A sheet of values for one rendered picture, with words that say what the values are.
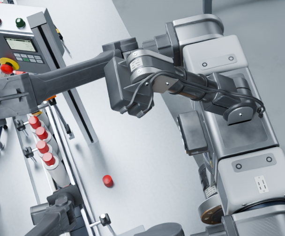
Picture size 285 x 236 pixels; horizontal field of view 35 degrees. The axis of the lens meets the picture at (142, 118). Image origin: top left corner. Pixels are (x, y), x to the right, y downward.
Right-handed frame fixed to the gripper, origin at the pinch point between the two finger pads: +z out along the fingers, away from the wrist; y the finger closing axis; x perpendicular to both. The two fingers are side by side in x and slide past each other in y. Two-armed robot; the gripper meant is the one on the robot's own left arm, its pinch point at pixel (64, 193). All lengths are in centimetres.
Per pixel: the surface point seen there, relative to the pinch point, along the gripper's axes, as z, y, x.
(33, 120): 2.3, -0.2, -26.6
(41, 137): -0.3, -0.4, -20.3
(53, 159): -6.9, -1.6, -13.2
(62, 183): 4.1, 0.1, -2.4
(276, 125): 91, -114, 35
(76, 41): 52, -26, -48
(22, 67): -13.9, -5.0, -43.1
